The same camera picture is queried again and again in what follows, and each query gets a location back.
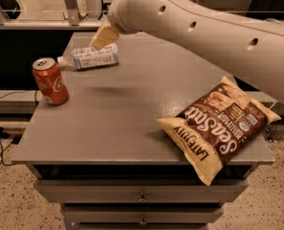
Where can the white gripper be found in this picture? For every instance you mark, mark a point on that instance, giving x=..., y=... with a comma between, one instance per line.
x=120, y=13

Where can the clear plastic water bottle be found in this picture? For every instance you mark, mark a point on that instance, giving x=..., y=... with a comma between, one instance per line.
x=86, y=57

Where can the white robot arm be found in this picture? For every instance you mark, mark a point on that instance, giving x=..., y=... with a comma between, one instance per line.
x=251, y=50

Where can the metal railing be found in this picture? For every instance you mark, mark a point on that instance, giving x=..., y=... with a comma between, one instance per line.
x=46, y=19

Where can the red soda can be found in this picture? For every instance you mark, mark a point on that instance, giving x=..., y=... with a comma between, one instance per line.
x=49, y=81

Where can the grey drawer cabinet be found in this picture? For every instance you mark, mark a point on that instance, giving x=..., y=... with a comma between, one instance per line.
x=97, y=153

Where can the brown yellow chip bag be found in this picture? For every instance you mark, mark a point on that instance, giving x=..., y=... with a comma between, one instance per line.
x=212, y=129

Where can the upper drawer knob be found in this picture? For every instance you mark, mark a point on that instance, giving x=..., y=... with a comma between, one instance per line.
x=142, y=199

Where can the drawer knob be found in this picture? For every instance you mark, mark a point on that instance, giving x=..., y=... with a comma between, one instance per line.
x=143, y=222
x=142, y=199

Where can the lower drawer knob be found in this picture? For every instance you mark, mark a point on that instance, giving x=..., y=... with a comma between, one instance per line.
x=143, y=222

